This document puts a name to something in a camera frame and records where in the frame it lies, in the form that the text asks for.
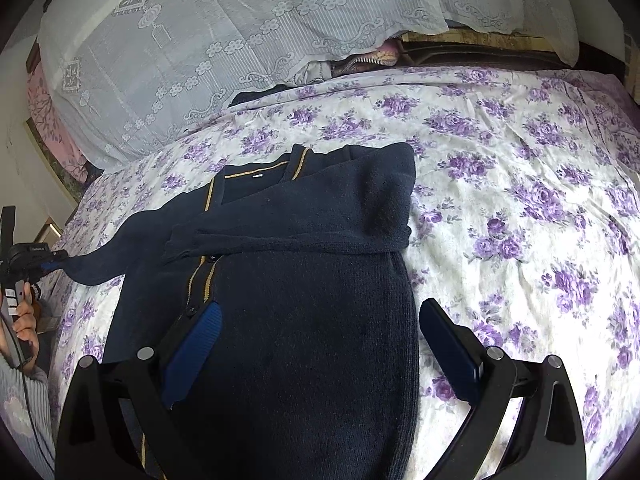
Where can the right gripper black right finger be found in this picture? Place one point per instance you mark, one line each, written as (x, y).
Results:
(547, 441)

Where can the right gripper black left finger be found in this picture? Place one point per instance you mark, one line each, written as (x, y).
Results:
(93, 438)

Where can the navy knit cardigan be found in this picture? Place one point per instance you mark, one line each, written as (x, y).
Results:
(314, 373)

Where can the grey knit sleeve forearm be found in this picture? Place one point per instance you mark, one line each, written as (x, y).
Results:
(25, 410)

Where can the person's left hand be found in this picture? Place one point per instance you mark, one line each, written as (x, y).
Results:
(25, 327)

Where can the pink floral blanket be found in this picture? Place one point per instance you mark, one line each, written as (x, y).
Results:
(51, 129)

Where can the white lace cover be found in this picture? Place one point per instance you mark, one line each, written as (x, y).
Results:
(128, 77)

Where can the purple floral bed sheet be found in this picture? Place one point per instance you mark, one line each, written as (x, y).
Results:
(524, 219)

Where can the dark wooden headboard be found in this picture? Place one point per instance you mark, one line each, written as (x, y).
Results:
(457, 47)

